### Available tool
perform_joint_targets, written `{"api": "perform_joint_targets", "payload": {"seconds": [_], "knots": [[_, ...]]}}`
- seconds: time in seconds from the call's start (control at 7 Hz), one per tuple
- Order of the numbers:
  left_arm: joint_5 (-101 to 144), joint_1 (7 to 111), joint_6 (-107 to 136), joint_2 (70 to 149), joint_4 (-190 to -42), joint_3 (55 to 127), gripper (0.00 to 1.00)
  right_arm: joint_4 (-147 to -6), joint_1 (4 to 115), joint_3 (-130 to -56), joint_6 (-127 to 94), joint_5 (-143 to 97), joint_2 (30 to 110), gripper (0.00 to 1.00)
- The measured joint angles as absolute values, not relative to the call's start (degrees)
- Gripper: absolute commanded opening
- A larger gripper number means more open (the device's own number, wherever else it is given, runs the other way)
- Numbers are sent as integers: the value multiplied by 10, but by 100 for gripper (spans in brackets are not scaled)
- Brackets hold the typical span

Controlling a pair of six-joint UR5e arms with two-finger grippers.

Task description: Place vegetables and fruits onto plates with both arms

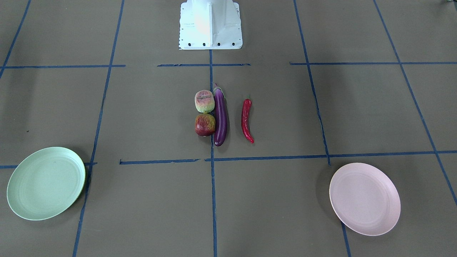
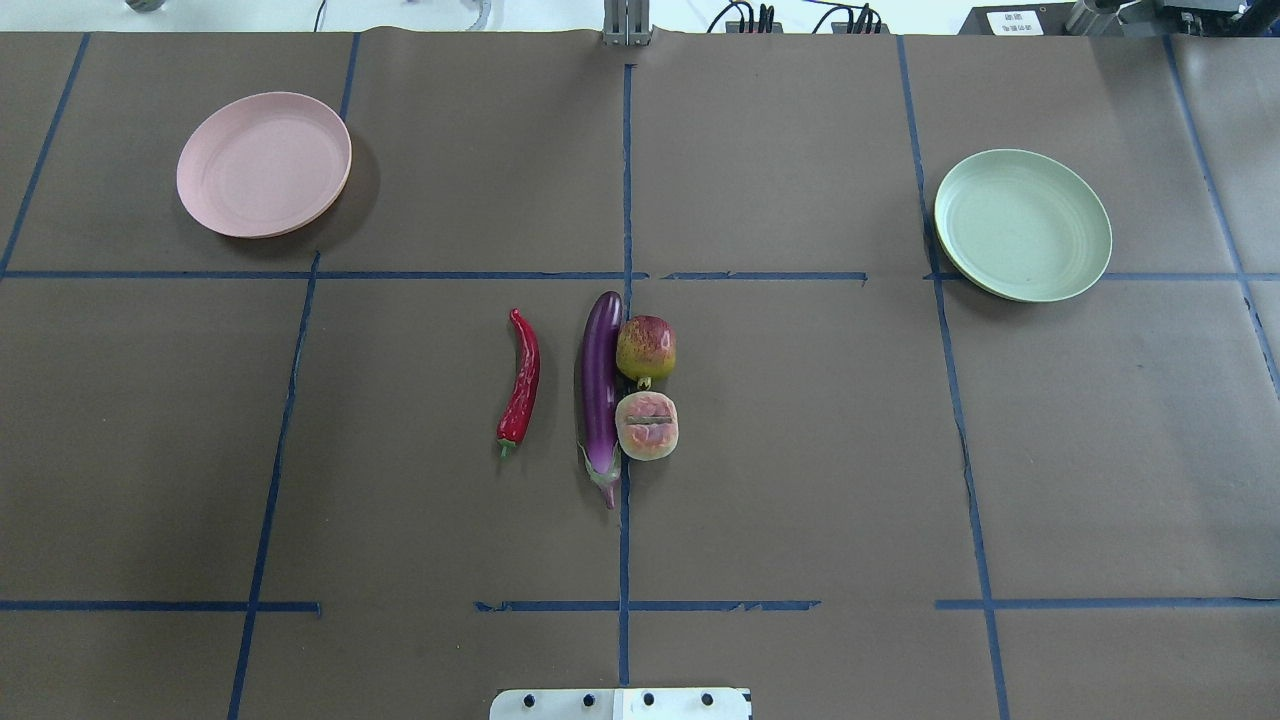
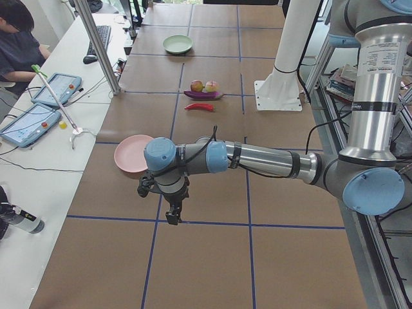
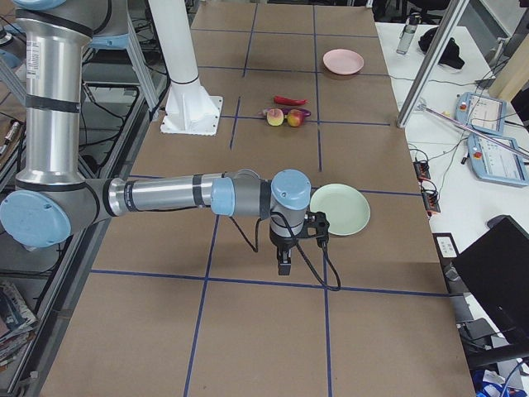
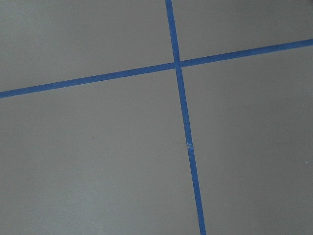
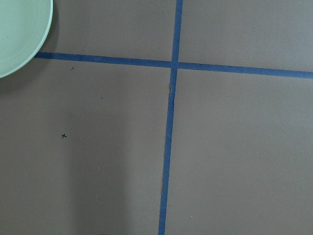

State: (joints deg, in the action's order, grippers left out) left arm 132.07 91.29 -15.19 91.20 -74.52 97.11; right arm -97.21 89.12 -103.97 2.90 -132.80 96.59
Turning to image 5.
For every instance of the blue tape line crosswise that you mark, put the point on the blue tape line crosswise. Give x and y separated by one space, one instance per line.
156 68

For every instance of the blue tape line lengthwise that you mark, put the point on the blue tape line lengthwise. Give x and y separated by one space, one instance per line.
185 116

